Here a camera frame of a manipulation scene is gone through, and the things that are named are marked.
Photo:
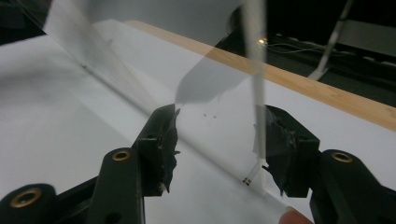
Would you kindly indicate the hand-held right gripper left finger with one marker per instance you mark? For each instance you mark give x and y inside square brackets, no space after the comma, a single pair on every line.
[157,149]

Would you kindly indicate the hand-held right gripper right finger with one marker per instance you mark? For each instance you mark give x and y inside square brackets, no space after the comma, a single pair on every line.
[292,155]

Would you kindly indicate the clear acrylic frame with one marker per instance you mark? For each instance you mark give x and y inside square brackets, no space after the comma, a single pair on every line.
[258,93]

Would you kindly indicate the white table mat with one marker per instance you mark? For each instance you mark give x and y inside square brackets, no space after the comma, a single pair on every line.
[62,124]

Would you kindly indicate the white metal desk frame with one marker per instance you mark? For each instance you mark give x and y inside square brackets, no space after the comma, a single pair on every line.
[327,53]

